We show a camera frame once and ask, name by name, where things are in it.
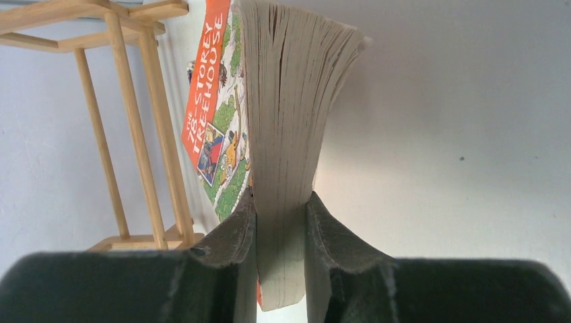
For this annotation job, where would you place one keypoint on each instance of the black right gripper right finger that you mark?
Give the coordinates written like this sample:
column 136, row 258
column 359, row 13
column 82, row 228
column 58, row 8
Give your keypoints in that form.
column 348, row 280

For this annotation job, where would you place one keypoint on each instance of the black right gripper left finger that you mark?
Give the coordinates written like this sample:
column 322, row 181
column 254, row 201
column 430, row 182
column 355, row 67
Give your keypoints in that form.
column 213, row 281

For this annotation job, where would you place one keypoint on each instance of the orange Treehouse book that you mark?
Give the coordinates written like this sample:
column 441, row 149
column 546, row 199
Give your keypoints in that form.
column 262, row 85

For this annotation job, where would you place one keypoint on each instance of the wooden book rack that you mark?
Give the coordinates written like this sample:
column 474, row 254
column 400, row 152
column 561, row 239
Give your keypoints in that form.
column 127, row 24

